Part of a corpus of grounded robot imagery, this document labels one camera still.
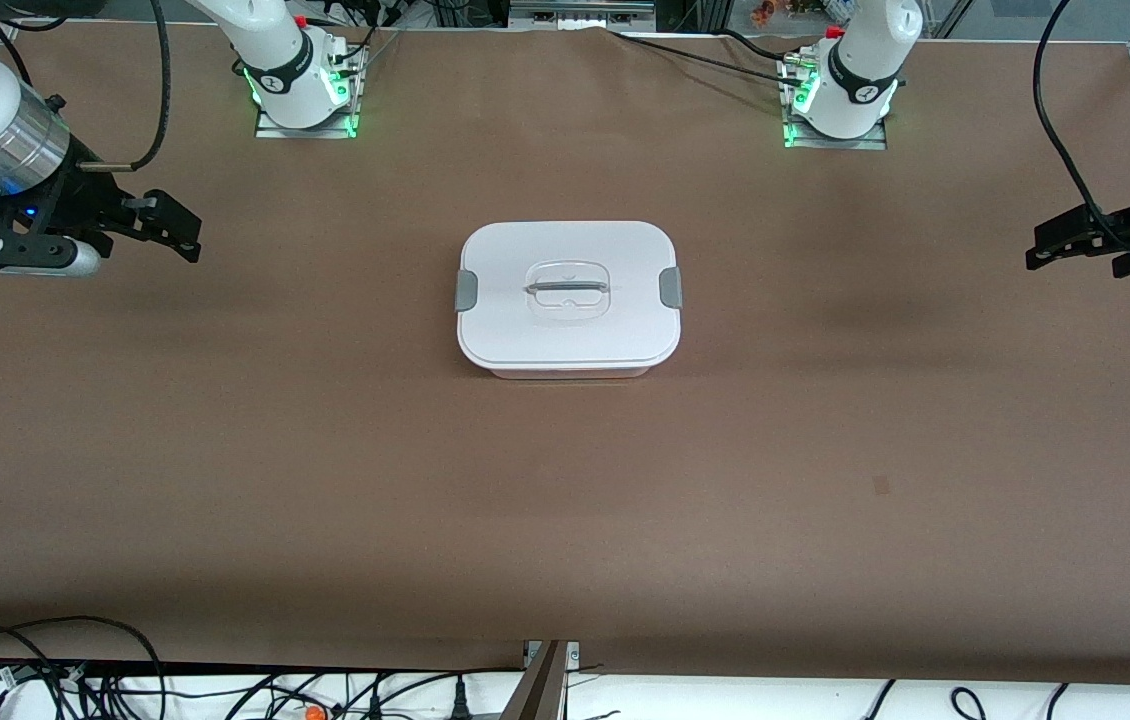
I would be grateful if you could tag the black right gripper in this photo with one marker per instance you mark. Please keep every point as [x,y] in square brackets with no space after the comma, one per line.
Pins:
[75,190]

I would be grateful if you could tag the white box lid grey clips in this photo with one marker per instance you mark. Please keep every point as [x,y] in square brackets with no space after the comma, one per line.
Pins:
[615,330]

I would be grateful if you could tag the translucent pink plastic box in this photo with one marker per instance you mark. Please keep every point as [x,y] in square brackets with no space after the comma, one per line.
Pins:
[575,372]

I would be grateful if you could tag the small colourful figurine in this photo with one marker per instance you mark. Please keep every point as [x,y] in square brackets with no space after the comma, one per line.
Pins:
[770,12]

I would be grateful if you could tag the grey metal rack unit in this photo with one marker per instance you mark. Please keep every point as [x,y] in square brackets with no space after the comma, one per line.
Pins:
[580,12]

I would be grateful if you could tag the brown table cover sheet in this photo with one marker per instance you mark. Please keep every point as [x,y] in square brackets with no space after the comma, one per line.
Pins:
[565,520]

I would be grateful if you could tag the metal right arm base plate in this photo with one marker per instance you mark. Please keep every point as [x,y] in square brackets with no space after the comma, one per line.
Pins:
[305,130]

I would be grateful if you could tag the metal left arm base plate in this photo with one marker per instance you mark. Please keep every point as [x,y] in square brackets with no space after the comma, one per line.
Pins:
[835,142]

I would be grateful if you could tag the aluminium frame post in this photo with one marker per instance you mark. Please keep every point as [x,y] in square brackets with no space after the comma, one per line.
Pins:
[540,685]

